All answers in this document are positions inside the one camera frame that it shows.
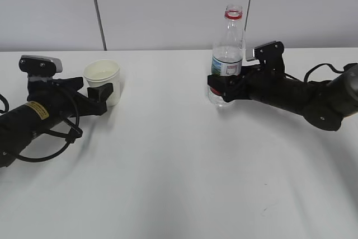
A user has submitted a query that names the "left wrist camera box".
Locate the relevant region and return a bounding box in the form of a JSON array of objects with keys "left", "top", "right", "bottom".
[{"left": 18, "top": 55, "right": 63, "bottom": 78}]

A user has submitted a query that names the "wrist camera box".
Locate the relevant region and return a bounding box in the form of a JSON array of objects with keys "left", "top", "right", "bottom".
[
  {"left": 246, "top": 41, "right": 284, "bottom": 64},
  {"left": 18, "top": 55, "right": 63, "bottom": 78}
]

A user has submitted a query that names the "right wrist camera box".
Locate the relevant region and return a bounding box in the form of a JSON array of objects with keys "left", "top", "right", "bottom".
[{"left": 246, "top": 41, "right": 284, "bottom": 64}]

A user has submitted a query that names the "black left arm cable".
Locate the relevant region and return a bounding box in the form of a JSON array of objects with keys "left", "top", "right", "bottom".
[{"left": 0, "top": 86, "right": 84, "bottom": 163}]

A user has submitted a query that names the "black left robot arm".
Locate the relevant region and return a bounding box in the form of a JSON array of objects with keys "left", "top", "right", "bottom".
[{"left": 1, "top": 77, "right": 114, "bottom": 167}]

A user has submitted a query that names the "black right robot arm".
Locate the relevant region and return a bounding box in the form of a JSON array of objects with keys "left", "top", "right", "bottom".
[{"left": 208, "top": 63, "right": 357, "bottom": 131}]

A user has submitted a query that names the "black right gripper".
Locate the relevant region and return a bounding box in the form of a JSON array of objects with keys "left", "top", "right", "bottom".
[{"left": 207, "top": 59, "right": 285, "bottom": 102}]

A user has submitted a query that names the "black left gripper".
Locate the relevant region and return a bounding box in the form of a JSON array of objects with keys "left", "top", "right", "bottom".
[{"left": 27, "top": 77, "right": 114, "bottom": 117}]

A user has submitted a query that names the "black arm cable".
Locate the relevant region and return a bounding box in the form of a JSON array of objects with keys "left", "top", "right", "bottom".
[
  {"left": 284, "top": 62, "right": 358, "bottom": 85},
  {"left": 0, "top": 86, "right": 84, "bottom": 163}
]

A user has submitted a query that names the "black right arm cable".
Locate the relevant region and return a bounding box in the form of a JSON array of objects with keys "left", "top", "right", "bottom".
[{"left": 284, "top": 62, "right": 358, "bottom": 85}]

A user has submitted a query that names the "white paper cup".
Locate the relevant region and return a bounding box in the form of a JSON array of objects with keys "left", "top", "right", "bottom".
[{"left": 83, "top": 59, "right": 120, "bottom": 107}]

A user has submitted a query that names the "clear plastic water bottle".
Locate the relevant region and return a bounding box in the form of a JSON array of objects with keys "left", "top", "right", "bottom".
[{"left": 208, "top": 3, "right": 246, "bottom": 108}]

